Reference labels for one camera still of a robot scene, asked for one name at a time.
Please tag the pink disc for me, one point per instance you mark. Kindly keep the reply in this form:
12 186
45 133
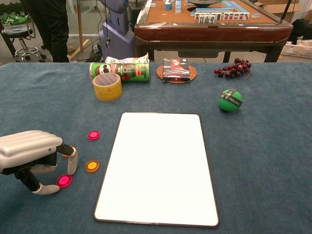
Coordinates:
64 181
93 135

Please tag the dark wooden leg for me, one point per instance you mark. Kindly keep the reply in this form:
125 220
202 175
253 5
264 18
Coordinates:
6 39

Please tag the dark red grape bunch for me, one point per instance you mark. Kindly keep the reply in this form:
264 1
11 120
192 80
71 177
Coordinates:
234 69

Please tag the person in black trousers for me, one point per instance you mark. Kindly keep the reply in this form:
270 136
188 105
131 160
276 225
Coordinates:
53 29

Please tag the white plastic basket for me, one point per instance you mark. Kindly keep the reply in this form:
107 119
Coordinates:
297 50

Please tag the brown cardboard box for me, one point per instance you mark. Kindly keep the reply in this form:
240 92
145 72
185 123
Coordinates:
280 7

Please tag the white magnetic board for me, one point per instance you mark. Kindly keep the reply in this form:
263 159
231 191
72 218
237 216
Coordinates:
156 170

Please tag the orange disc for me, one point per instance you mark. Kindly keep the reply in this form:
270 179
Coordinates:
64 155
92 166

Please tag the wooden post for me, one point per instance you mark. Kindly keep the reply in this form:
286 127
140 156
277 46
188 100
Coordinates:
80 24

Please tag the face-up mahjong tile row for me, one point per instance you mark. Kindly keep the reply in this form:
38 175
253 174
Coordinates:
231 16

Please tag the black chrome stool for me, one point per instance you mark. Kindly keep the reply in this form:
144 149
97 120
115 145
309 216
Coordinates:
17 30

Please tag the green foliage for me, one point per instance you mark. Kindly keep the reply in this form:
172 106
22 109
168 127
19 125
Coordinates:
9 18

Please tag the brown woven coaster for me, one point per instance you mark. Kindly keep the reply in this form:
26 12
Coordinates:
159 72

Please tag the upright mahjong tile row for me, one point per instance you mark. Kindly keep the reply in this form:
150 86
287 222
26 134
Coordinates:
207 20

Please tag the green Pringles can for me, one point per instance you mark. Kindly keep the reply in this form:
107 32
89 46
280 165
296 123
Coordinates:
132 72

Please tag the dark round dish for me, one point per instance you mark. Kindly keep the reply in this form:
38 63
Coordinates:
203 2

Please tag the single blue mahjong tile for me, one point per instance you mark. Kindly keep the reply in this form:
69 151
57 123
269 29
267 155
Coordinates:
256 15

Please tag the yellow packing tape roll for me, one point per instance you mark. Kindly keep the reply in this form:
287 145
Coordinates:
107 92

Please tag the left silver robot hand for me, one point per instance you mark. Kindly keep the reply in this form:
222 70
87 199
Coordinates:
29 143

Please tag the brown mahjong table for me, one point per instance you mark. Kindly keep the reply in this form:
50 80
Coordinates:
212 33

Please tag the blue mahjong tile wall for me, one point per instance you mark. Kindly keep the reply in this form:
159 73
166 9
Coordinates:
178 7
230 5

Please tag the blue machine base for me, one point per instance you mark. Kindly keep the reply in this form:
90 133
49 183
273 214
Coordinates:
117 36

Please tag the black bag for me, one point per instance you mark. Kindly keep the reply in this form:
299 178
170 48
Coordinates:
302 29

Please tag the white snack bag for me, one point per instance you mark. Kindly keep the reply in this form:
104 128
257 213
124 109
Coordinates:
129 60

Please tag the dark red card box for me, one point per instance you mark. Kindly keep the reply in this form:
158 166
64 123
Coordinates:
176 69

